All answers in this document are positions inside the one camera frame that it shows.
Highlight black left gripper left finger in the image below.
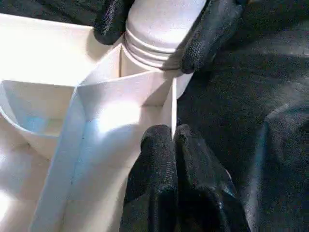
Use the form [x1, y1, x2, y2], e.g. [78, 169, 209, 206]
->
[120, 124, 181, 232]

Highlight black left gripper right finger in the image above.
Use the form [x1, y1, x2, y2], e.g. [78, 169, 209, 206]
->
[173, 123, 252, 232]

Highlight white plastic table leg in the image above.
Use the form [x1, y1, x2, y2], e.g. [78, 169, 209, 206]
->
[124, 0, 209, 71]

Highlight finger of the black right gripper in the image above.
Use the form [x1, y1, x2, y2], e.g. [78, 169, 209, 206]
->
[93, 0, 139, 46]
[180, 0, 244, 75]

